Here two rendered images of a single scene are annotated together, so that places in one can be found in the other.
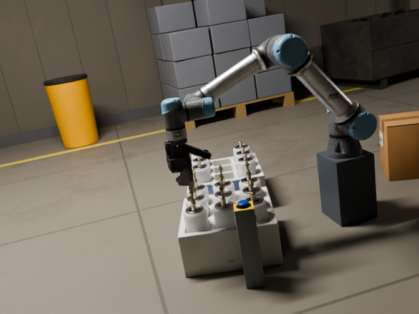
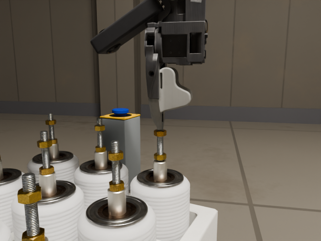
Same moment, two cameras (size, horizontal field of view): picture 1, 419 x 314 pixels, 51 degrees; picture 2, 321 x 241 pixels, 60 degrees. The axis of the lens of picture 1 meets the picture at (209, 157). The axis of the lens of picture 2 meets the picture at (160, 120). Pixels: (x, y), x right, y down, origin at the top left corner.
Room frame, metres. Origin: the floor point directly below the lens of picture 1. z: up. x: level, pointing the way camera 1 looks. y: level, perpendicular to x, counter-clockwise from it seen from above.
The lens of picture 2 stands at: (2.01, 0.26, 0.42)
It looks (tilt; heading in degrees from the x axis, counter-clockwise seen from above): 10 degrees down; 203
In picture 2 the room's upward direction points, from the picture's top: straight up
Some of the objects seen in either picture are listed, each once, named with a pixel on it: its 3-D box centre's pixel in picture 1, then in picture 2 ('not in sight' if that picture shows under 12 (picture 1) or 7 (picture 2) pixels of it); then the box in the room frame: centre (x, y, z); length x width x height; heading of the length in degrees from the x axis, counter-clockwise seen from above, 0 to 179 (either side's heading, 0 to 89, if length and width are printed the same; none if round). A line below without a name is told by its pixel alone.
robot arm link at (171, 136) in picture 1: (176, 134); not in sight; (1.62, 0.11, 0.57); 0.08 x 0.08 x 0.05
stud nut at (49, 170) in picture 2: not in sight; (46, 169); (1.73, -0.03, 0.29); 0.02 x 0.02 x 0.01; 34
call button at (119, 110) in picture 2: (243, 204); (120, 113); (1.44, -0.09, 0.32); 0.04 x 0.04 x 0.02
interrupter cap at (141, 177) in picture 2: (194, 209); (160, 178); (1.62, 0.09, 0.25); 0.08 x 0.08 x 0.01
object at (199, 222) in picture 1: (198, 230); (160, 230); (1.62, 0.09, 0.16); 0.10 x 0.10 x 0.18
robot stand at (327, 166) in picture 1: (346, 184); not in sight; (1.85, -0.59, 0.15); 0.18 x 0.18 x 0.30; 12
